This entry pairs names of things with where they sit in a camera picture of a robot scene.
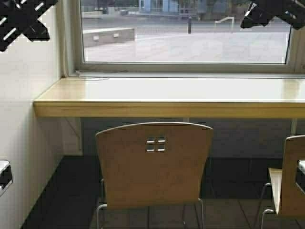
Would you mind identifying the wooden back chair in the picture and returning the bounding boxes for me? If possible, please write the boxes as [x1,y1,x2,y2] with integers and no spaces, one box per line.
[253,135,305,229]
[95,122,214,215]

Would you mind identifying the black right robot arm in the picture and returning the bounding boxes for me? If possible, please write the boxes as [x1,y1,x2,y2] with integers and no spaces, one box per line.
[240,0,305,30]

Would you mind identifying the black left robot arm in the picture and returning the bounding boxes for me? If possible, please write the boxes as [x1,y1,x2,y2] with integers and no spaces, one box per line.
[0,0,57,52]

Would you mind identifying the concrete bench outside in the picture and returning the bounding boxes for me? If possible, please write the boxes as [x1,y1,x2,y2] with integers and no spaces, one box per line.
[82,27,135,48]

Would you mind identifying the long wooden counter table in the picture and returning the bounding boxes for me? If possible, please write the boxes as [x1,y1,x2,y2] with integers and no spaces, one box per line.
[33,78,305,119]

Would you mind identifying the black bollard outside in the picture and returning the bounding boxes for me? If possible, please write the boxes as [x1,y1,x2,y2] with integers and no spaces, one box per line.
[187,17,192,34]

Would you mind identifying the right base platform edge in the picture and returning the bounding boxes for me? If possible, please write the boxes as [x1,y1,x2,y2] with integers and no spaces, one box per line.
[298,160,305,175]

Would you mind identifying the base platform edge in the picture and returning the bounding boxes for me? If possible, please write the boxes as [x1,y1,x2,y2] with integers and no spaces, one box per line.
[0,159,13,196]
[298,160,305,175]

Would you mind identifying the left base platform edge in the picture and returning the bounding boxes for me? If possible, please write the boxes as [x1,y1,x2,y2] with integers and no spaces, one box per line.
[0,159,13,196]

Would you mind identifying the white window frame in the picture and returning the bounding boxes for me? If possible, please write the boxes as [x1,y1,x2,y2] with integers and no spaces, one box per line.
[58,0,305,76]

